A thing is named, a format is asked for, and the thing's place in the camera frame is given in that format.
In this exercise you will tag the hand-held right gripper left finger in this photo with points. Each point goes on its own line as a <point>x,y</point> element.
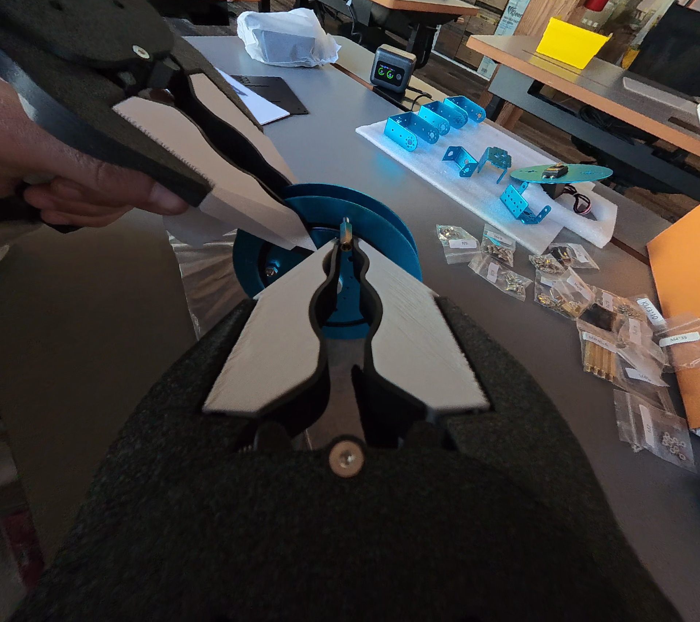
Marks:
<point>268,354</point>

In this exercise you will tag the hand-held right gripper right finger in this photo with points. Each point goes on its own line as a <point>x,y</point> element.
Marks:
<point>421,354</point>

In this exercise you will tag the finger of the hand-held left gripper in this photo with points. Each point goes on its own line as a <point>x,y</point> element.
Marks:
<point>235,189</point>
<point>227,110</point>

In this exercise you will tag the brass standoff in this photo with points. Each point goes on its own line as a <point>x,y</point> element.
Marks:
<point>346,236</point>

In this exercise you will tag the blue metal turntable assembly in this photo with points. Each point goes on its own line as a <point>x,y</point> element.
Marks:
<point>372,217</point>

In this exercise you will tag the person's left hand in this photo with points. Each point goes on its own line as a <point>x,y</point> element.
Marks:
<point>82,184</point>

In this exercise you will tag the white instruction booklet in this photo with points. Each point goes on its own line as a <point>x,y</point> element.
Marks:
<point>269,116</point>

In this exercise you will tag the black perforated metal plate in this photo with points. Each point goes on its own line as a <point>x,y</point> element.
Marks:
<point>273,94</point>

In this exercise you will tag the white plastic-wrapped grey box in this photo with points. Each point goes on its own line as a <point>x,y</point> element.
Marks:
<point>262,25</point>

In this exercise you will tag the large clear plastic bag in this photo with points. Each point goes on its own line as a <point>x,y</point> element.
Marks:
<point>208,282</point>

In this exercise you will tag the pile of small hardware bags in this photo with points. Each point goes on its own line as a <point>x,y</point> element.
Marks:
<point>563,299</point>

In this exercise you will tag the small grey charger with display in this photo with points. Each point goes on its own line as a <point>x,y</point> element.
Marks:
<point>402,64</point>

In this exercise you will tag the white foam sheet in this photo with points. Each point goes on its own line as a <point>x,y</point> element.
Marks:
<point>437,165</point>

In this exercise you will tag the teal round plate with servo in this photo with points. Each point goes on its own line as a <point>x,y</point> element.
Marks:
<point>536,173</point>

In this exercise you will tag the white foam block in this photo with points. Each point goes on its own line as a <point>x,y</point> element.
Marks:
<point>601,228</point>

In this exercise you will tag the yellow plastic bin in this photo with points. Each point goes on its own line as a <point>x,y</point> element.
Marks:
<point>569,42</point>

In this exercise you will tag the black laptop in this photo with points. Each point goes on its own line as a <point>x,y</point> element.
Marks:
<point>672,53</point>

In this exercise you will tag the blue U-shaped metal bracket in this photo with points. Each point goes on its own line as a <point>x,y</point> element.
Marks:
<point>467,105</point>
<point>451,108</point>
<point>402,132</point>
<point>432,114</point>

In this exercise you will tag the blue perforated metal bracket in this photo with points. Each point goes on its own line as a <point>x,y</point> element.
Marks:
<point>517,200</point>

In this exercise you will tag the small blue angled bracket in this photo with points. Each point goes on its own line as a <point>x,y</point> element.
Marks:
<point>459,157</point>

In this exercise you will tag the teal folded metal bracket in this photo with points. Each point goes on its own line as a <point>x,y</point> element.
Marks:
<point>499,158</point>

